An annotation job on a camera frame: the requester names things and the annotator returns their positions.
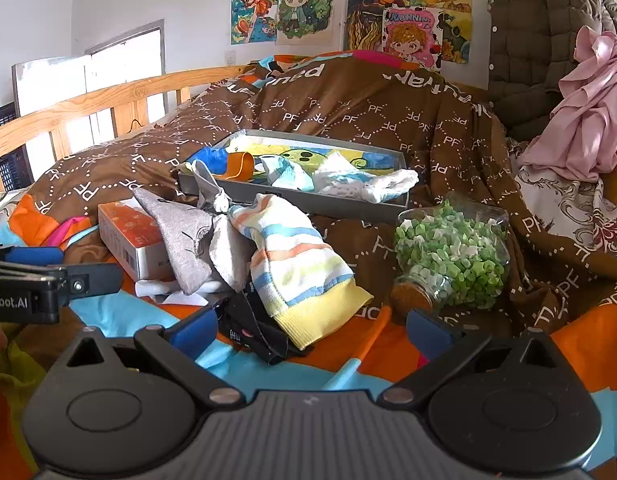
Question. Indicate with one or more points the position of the orange and yellow landscape drawing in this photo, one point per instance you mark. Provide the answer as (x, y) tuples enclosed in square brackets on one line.
[(453, 25)]

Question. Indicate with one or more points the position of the dark blue seaweed drawing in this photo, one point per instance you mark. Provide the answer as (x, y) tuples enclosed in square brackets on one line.
[(368, 10)]

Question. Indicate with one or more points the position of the white sock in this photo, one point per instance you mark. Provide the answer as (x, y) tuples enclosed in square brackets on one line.
[(168, 292), (391, 186)]

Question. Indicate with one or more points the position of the blond boy green drawing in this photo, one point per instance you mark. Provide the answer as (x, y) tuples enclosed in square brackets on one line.
[(303, 7)]

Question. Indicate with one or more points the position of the mermaid girl drawing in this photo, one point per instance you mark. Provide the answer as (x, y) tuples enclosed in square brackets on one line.
[(253, 10)]

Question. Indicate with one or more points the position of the black sock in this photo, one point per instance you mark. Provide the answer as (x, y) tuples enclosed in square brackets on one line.
[(258, 327)]

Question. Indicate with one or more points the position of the orange and white carton box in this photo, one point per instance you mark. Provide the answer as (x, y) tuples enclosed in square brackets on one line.
[(128, 240)]

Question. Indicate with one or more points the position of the striped sock with yellow cuff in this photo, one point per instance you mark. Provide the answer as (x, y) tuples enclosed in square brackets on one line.
[(298, 270)]

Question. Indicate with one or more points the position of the pink sock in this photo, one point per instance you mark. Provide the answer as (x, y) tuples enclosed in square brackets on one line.
[(71, 232)]

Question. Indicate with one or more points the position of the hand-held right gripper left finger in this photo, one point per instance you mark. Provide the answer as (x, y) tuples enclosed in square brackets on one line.
[(196, 330)]

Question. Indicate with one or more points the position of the magenta cloth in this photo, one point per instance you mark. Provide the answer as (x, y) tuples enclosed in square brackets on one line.
[(383, 57)]

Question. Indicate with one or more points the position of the pink garment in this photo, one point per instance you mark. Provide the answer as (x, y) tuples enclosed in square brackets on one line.
[(588, 110)]

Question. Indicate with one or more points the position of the grey embroidered sock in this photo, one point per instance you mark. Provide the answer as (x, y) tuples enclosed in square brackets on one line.
[(183, 240), (231, 255)]

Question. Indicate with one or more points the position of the white wall socket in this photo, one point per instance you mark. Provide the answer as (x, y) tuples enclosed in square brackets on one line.
[(232, 57)]

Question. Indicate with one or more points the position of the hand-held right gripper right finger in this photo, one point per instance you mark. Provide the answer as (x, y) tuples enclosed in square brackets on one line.
[(431, 332)]

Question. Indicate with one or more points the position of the pink framed blond child drawing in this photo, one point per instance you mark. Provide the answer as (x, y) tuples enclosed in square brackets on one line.
[(411, 40)]

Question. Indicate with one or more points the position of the brown printed blanket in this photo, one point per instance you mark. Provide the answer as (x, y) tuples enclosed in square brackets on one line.
[(363, 105)]

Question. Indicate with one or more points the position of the grey knotted sock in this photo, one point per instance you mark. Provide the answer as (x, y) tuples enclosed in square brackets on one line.
[(211, 185)]

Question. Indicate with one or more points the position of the white cloth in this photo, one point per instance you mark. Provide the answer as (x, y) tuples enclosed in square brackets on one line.
[(341, 175)]

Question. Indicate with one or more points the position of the brown quilted jacket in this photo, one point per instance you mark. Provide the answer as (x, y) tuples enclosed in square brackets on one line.
[(533, 50)]

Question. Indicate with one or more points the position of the window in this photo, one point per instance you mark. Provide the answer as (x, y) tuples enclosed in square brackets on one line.
[(123, 60)]

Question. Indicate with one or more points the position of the black plastic crate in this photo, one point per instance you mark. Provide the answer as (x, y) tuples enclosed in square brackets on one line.
[(1, 116), (13, 172)]

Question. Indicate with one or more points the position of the grey shallow tray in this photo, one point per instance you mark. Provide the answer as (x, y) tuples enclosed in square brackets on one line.
[(308, 206)]

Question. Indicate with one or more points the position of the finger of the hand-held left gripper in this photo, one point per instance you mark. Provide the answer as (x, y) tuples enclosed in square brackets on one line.
[(36, 256), (96, 280)]

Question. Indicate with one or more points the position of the light blue patterned sock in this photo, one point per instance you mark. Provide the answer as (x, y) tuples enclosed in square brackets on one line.
[(288, 175)]

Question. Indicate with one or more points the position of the glass jar of green stars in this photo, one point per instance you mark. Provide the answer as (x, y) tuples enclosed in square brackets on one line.
[(448, 255)]

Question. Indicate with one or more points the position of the floral bed sheet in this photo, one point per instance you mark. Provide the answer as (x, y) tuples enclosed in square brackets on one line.
[(563, 200)]

